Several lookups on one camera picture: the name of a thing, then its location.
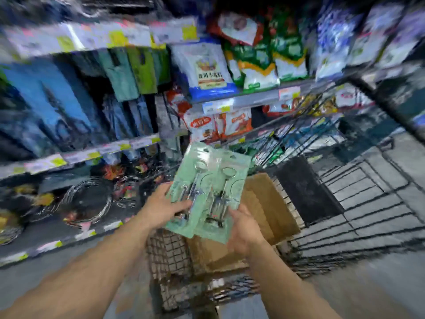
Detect person's left hand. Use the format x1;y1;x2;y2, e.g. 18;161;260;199
142;182;193;231

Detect person's right hand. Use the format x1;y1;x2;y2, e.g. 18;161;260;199
227;203;268;259

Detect green blister pack with opener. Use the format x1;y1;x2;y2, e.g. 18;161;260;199
193;149;252;245
164;142;220;239

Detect person's left forearm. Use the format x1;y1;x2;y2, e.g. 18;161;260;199
0;211;156;319

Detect person's right forearm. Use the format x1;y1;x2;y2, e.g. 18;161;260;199
246;240;342;319

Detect brown cardboard box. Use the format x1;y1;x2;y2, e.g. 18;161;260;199
186;173;301;275

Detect black mat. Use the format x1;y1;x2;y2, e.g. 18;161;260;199
275;156;344;226

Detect orange and white packet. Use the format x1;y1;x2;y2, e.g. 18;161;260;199
183;111;222;144
219;108;254;138

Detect dark blue hanging pack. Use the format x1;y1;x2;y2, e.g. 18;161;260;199
102;94;154;140

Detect white and blue bag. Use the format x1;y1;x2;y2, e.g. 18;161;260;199
170;38;240;101

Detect light green hanging pack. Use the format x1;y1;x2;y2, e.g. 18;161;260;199
127;46;158;95

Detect row of red yellow packets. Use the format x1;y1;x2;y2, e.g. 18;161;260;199
262;84;373;119

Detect green and white bag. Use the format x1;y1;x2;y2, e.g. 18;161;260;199
270;16;309;82
224;43;280;93

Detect teal hanging pack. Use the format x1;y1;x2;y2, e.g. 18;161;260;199
98;48;140;102

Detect large blue hanging pack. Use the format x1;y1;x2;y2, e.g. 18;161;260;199
0;60;95;157

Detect red and white bag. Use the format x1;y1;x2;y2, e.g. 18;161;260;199
207;11;265;47

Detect purple and white packet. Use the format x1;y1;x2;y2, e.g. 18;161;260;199
348;3;404;67
378;10;425;69
314;3;363;82

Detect round wire basket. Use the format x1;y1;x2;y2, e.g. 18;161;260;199
113;176;144;210
61;177;114;228

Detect black wire shopping cart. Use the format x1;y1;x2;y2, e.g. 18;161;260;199
146;81;425;316

